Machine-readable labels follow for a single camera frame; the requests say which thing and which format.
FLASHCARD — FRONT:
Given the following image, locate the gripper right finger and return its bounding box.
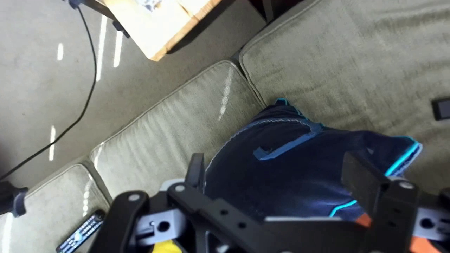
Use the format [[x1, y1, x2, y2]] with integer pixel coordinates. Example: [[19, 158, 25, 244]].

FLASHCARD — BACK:
[[341, 150, 450, 253]]

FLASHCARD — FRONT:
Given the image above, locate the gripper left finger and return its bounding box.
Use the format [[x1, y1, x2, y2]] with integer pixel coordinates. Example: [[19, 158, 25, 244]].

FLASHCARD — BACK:
[[88, 153, 268, 253]]

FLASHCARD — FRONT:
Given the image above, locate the black pillow with blue trim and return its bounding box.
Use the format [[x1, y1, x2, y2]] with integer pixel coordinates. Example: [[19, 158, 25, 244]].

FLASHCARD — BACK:
[[204, 98, 423, 222]]

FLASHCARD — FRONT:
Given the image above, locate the black remote control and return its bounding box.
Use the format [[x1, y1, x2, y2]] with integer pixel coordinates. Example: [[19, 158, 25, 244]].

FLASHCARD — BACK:
[[56, 209, 107, 253]]

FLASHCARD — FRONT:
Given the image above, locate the orange object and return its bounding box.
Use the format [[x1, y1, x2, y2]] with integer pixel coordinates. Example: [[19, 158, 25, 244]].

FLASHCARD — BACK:
[[354, 212, 444, 253]]

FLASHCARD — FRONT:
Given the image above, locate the yellow object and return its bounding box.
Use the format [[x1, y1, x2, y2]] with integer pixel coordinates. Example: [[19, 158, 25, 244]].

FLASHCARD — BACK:
[[151, 240, 183, 253]]

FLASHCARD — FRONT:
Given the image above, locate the small black device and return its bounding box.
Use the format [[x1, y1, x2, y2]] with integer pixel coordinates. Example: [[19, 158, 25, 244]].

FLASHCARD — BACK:
[[431, 98, 450, 122]]

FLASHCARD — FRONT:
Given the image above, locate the stand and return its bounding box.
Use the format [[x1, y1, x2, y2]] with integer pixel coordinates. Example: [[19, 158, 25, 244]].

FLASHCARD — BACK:
[[0, 181, 29, 217]]

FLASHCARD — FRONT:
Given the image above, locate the grey-green sofa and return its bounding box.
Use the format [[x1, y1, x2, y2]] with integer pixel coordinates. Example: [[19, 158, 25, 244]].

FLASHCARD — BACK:
[[0, 0, 450, 253]]

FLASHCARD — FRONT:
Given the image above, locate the wooden table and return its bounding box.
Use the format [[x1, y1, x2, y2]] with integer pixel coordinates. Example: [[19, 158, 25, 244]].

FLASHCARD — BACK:
[[65, 0, 225, 62]]

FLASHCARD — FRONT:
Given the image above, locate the black cable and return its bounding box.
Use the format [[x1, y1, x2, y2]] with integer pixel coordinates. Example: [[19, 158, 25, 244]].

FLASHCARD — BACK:
[[0, 2, 98, 180]]

